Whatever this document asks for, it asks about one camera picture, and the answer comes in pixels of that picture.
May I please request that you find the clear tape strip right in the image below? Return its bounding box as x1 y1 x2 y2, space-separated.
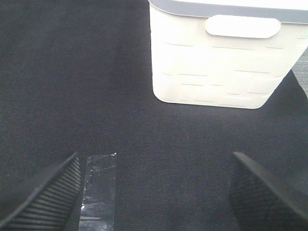
78 153 116 231

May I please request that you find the white lidded storage box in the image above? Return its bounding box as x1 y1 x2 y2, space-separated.
149 0 308 109

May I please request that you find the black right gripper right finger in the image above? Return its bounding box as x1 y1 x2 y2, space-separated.
228 152 308 231

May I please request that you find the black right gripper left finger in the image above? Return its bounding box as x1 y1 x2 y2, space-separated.
0 153 81 231

